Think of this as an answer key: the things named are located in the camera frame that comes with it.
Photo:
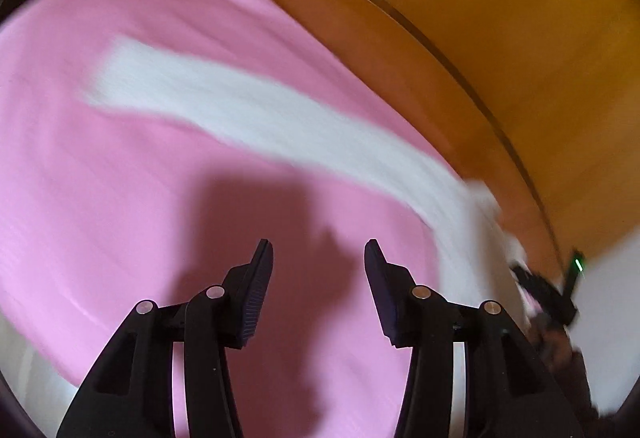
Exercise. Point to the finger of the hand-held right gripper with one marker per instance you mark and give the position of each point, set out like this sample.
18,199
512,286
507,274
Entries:
542,292

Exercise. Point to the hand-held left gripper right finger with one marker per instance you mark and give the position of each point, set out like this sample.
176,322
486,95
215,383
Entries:
378,283

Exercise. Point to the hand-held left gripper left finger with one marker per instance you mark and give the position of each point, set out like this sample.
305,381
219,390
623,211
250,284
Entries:
256,278

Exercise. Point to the white knitted sweater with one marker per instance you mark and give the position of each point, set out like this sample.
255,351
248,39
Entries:
280,103

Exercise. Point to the pink blanket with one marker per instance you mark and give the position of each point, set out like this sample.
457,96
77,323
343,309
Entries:
125,198

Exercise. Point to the white mattress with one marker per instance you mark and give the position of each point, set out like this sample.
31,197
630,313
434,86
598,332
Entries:
35,368

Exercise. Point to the wooden headboard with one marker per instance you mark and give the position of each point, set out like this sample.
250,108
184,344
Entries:
475,18

